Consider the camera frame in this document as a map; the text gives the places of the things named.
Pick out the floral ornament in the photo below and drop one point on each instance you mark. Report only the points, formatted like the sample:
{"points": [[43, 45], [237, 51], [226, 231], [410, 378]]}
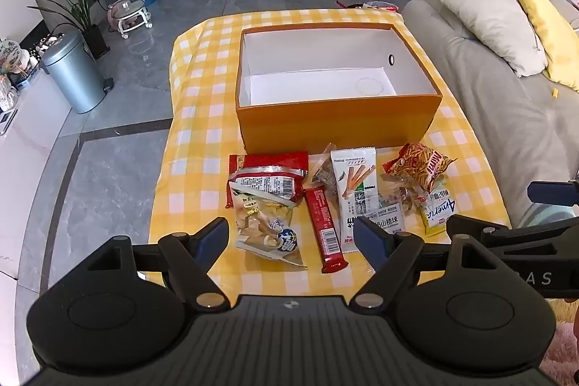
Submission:
{"points": [[11, 53]]}

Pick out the white breadstick packet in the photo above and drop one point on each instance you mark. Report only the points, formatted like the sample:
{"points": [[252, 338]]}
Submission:
{"points": [[355, 187]]}

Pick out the red and silver snack bag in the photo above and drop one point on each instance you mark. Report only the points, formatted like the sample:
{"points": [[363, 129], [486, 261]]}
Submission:
{"points": [[267, 162]]}

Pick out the white tablet device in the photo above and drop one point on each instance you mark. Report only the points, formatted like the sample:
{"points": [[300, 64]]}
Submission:
{"points": [[7, 123]]}

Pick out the grey metal trash can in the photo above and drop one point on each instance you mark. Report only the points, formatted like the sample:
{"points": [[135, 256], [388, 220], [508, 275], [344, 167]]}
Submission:
{"points": [[72, 69]]}

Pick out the grey sofa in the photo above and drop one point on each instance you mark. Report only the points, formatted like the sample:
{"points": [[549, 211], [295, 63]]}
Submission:
{"points": [[497, 114]]}

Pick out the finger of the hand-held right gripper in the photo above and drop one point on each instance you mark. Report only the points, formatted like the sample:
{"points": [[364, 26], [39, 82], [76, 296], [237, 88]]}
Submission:
{"points": [[552, 191], [472, 225]]}

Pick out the beige pillow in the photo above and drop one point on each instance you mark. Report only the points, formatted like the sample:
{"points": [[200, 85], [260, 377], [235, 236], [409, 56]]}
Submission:
{"points": [[493, 19]]}

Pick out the yellow checkered tablecloth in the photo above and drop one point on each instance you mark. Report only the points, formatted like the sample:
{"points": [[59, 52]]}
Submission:
{"points": [[203, 132]]}

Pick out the yellow pillow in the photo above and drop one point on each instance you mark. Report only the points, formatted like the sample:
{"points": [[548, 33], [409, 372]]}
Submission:
{"points": [[547, 24]]}

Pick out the white labelled snack packet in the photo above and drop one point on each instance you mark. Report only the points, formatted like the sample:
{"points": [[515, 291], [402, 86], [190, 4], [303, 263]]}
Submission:
{"points": [[389, 218]]}

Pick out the potted long-leaf plant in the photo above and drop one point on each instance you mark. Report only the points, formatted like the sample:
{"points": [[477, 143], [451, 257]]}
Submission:
{"points": [[81, 10]]}

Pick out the orange cardboard box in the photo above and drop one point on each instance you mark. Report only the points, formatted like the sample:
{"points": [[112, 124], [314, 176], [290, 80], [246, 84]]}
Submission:
{"points": [[337, 123]]}

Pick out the yellow and white snack packet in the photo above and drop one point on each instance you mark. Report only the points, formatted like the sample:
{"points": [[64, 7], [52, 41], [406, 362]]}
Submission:
{"points": [[438, 212]]}

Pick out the red snack bar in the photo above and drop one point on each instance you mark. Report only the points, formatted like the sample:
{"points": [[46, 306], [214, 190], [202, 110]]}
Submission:
{"points": [[325, 227]]}

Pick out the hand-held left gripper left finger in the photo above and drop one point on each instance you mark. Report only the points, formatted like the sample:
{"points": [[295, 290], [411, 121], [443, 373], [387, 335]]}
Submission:
{"points": [[212, 243]]}

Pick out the orange fries snack bag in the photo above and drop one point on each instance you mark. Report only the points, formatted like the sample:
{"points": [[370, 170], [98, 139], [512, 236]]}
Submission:
{"points": [[418, 164]]}

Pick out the small pink rolling stool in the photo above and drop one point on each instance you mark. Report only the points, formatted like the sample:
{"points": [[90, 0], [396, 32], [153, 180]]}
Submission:
{"points": [[129, 15]]}

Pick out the clear dark snack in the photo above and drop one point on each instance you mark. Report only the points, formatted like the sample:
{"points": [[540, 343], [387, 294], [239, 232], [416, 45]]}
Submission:
{"points": [[323, 175]]}

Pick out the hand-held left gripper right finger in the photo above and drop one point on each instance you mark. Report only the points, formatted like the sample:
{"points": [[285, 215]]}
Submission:
{"points": [[368, 242]]}

